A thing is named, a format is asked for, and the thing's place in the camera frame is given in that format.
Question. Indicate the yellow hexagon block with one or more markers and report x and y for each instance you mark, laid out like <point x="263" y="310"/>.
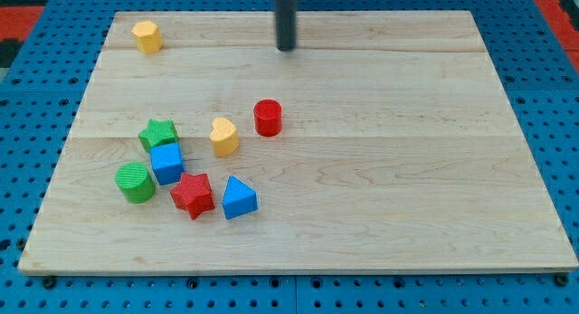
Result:
<point x="147" y="37"/>

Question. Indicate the red cylinder block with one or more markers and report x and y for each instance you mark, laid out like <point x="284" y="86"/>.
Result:
<point x="267" y="118"/>

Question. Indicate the yellow heart block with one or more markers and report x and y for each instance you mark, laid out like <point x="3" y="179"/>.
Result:
<point x="224" y="137"/>

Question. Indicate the blue triangle block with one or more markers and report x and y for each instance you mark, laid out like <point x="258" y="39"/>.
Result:
<point x="238" y="199"/>

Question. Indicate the wooden board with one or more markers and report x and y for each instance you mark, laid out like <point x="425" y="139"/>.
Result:
<point x="399" y="154"/>

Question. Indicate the red star block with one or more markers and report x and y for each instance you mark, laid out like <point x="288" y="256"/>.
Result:
<point x="193" y="193"/>

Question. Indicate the blue cube block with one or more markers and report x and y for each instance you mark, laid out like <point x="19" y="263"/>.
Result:
<point x="167" y="163"/>

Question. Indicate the green star block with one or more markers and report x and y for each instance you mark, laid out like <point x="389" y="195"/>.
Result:
<point x="158" y="133"/>

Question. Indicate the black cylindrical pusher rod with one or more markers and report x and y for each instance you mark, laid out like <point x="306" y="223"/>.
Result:
<point x="285" y="24"/>

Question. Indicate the green cylinder block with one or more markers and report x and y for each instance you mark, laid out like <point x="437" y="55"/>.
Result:
<point x="135" y="182"/>

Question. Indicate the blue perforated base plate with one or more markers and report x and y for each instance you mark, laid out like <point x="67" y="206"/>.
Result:
<point x="42" y="91"/>

